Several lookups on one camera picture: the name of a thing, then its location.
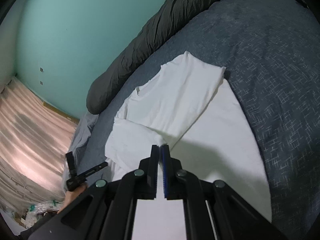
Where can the pile of cardboard boxes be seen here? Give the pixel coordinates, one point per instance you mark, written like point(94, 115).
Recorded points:
point(20, 220)

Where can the white long-sleeved shirt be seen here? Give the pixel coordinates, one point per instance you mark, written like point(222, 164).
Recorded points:
point(180, 100)

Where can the pink curtain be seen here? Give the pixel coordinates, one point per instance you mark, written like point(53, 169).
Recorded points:
point(30, 142)

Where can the blue patterned bed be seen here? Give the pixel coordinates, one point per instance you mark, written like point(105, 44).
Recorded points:
point(275, 80)

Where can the light grey blanket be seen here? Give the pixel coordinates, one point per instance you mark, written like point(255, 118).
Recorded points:
point(82, 135)

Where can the wooden board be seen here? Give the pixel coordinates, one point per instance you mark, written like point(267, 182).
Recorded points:
point(61, 113)

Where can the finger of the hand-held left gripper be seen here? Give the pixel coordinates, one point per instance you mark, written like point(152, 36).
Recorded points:
point(96, 168)

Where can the dark grey pillow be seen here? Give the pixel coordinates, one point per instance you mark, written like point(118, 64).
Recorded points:
point(150, 37)

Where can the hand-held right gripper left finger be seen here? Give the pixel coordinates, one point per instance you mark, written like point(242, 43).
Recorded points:
point(155, 172)

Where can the clear plastic bag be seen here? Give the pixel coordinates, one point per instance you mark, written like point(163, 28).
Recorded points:
point(40, 206)

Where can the person's left hand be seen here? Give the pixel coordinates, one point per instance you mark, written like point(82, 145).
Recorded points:
point(72, 197)

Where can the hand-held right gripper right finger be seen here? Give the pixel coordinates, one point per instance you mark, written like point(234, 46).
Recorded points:
point(165, 175)

